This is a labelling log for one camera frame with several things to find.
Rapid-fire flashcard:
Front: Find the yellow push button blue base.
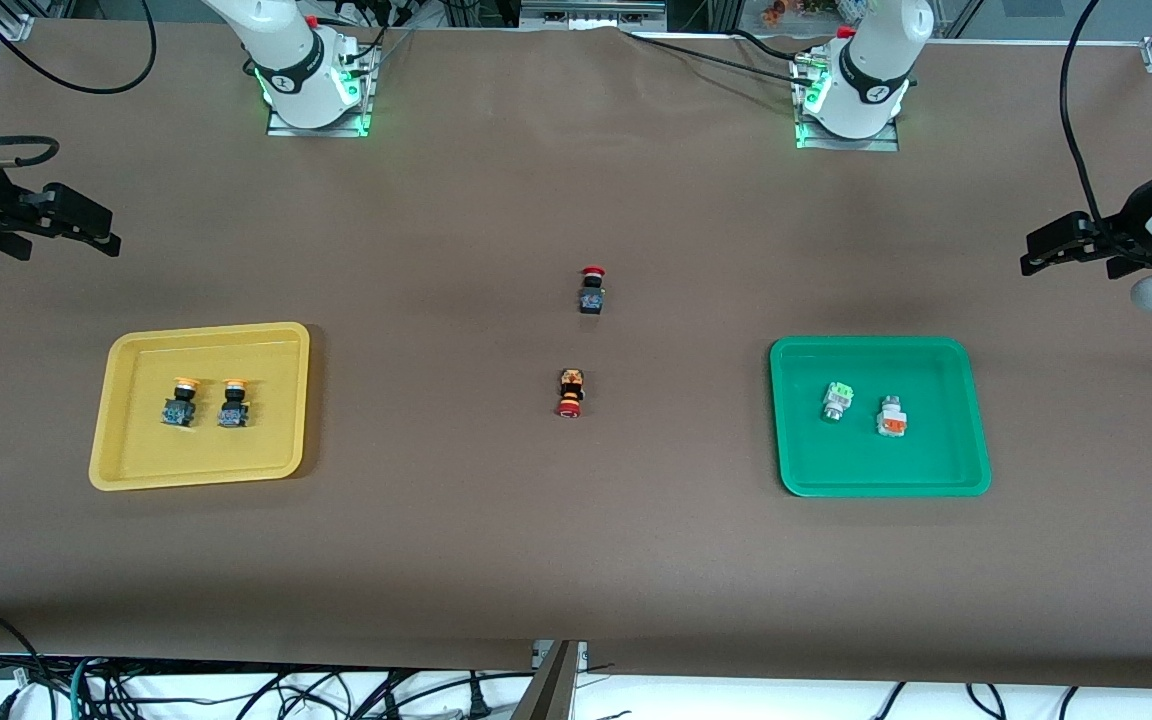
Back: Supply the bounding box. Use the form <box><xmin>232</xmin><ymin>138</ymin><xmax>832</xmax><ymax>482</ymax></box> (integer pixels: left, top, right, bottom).
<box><xmin>217</xmin><ymin>377</ymin><xmax>253</xmax><ymax>429</ymax></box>
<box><xmin>160</xmin><ymin>377</ymin><xmax>199</xmax><ymax>429</ymax></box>

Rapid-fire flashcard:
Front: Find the yellow plastic tray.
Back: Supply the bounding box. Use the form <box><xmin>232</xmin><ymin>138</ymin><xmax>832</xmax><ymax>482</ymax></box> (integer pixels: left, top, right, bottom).
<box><xmin>88</xmin><ymin>321</ymin><xmax>311</xmax><ymax>492</ymax></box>

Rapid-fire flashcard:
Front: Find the green plastic tray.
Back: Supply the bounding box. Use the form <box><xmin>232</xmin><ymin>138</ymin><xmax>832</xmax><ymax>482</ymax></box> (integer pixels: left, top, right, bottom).
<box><xmin>769</xmin><ymin>336</ymin><xmax>993</xmax><ymax>498</ymax></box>

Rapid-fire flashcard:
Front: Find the red emergency button yellow base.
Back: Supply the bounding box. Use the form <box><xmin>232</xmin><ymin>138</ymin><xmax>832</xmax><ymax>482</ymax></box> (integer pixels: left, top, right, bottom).
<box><xmin>554</xmin><ymin>368</ymin><xmax>587</xmax><ymax>419</ymax></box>

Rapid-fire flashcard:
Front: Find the aluminium profile bar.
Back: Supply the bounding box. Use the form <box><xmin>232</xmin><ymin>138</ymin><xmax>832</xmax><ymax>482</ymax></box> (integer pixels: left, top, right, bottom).
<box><xmin>521</xmin><ymin>0</ymin><xmax>667</xmax><ymax>31</ymax></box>

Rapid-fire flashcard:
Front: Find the brown table cover mat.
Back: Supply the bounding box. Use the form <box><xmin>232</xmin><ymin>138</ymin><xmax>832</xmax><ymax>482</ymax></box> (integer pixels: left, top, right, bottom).
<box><xmin>0</xmin><ymin>20</ymin><xmax>1152</xmax><ymax>691</ymax></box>

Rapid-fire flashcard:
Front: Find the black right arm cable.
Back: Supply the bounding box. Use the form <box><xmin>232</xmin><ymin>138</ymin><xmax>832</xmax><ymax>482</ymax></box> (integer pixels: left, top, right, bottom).
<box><xmin>0</xmin><ymin>0</ymin><xmax>158</xmax><ymax>169</ymax></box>

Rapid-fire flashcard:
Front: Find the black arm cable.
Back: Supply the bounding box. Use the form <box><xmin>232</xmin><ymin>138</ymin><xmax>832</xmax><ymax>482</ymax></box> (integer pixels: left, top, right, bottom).
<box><xmin>1060</xmin><ymin>0</ymin><xmax>1105</xmax><ymax>229</ymax></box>
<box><xmin>0</xmin><ymin>0</ymin><xmax>158</xmax><ymax>169</ymax></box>

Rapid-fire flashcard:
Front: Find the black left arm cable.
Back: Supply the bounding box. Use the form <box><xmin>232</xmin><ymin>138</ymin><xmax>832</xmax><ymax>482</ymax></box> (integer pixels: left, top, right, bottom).
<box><xmin>1060</xmin><ymin>0</ymin><xmax>1105</xmax><ymax>229</ymax></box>

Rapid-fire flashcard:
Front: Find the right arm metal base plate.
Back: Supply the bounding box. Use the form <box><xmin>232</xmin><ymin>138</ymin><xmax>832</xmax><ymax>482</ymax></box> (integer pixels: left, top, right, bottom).
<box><xmin>266</xmin><ymin>40</ymin><xmax>379</xmax><ymax>138</ymax></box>

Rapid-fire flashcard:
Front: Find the black right base cable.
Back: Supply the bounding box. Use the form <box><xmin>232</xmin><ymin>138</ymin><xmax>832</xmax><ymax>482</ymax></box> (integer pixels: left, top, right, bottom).
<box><xmin>331</xmin><ymin>0</ymin><xmax>412</xmax><ymax>63</ymax></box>

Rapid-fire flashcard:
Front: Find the black base cable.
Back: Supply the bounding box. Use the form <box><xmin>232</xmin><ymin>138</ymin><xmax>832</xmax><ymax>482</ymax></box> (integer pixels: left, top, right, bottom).
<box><xmin>331</xmin><ymin>0</ymin><xmax>412</xmax><ymax>63</ymax></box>
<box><xmin>624</xmin><ymin>28</ymin><xmax>809</xmax><ymax>83</ymax></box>

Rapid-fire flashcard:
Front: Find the black left base cable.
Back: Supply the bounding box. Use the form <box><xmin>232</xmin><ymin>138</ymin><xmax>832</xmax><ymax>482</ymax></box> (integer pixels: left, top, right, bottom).
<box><xmin>624</xmin><ymin>28</ymin><xmax>809</xmax><ymax>83</ymax></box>

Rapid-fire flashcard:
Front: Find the teal floor cable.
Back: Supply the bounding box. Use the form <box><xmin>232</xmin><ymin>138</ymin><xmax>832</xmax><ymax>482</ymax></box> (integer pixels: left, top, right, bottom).
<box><xmin>66</xmin><ymin>655</ymin><xmax>102</xmax><ymax>720</ymax></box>

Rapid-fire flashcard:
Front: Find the black floor cable tangle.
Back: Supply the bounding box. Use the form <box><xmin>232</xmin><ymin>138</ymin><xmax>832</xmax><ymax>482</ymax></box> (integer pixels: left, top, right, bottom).
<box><xmin>86</xmin><ymin>665</ymin><xmax>537</xmax><ymax>720</ymax></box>

